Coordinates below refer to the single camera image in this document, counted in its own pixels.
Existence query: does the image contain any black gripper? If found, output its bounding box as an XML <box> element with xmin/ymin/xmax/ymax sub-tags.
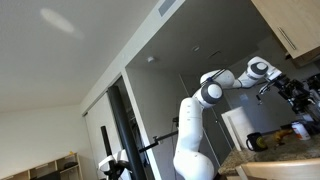
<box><xmin>278</xmin><ymin>75</ymin><xmax>315</xmax><ymax>112</ymax></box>

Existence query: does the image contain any black vertical pole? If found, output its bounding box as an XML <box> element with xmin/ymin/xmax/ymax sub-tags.
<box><xmin>107</xmin><ymin>86</ymin><xmax>147</xmax><ymax>180</ymax></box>

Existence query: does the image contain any white and red can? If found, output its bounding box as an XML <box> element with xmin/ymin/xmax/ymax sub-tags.
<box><xmin>291</xmin><ymin>122</ymin><xmax>310</xmax><ymax>140</ymax></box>

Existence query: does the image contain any light wood upper cabinet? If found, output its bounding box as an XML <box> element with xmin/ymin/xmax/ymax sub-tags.
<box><xmin>251</xmin><ymin>0</ymin><xmax>320</xmax><ymax>60</ymax></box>

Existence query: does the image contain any black mug with yellow logo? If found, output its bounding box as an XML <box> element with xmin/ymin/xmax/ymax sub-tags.
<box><xmin>246</xmin><ymin>132</ymin><xmax>268</xmax><ymax>152</ymax></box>

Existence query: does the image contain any white smoke detector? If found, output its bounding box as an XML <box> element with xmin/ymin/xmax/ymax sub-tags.
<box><xmin>147</xmin><ymin>56</ymin><xmax>156</xmax><ymax>63</ymax></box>

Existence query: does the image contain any black tripod camera stand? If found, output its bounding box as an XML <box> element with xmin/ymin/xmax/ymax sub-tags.
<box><xmin>139</xmin><ymin>116</ymin><xmax>179</xmax><ymax>153</ymax></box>

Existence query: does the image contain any wooden shelf unit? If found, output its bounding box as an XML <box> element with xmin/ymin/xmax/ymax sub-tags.
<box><xmin>1</xmin><ymin>152</ymin><xmax>83</xmax><ymax>180</ymax></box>

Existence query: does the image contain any yellow banana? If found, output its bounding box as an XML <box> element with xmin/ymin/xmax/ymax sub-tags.
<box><xmin>273</xmin><ymin>129</ymin><xmax>293</xmax><ymax>145</ymax></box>

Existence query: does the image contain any ceiling air vent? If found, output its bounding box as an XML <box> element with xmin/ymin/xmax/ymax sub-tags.
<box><xmin>158</xmin><ymin>0</ymin><xmax>176</xmax><ymax>16</ymax></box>

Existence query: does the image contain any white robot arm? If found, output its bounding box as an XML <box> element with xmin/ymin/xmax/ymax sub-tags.
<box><xmin>173</xmin><ymin>56</ymin><xmax>317</xmax><ymax>180</ymax></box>

